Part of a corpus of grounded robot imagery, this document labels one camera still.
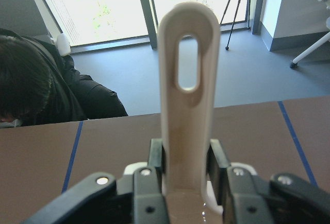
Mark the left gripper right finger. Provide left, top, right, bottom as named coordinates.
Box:
left=207, top=139, right=329, bottom=223

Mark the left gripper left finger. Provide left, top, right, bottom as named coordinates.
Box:
left=23, top=139, right=170, bottom=223

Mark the beige plastic dustpan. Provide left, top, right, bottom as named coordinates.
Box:
left=158, top=3, right=231, bottom=222

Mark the person in black jacket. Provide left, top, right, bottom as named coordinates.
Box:
left=1, top=29, right=127, bottom=128

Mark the black tripod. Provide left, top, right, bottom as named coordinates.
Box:
left=220, top=0, right=251, bottom=51

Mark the white chair base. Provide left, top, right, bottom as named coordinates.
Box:
left=290, top=0, right=329, bottom=69

